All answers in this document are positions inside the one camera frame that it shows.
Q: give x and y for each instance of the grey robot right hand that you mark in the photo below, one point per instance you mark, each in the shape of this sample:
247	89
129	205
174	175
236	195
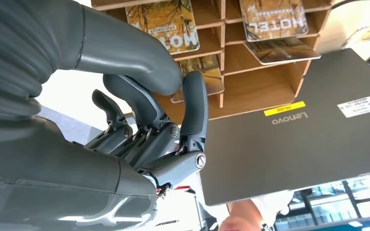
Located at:
60	178

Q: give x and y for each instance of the key card with HOTEL print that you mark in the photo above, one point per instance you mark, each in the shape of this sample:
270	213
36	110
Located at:
274	22
169	28

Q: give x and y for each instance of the person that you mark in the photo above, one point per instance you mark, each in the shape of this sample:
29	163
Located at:
245	216

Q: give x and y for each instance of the wooden card organizer tray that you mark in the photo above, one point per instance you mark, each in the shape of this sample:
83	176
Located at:
258	89

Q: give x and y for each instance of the grey laptop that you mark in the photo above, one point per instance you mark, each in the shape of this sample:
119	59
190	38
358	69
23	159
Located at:
300	153

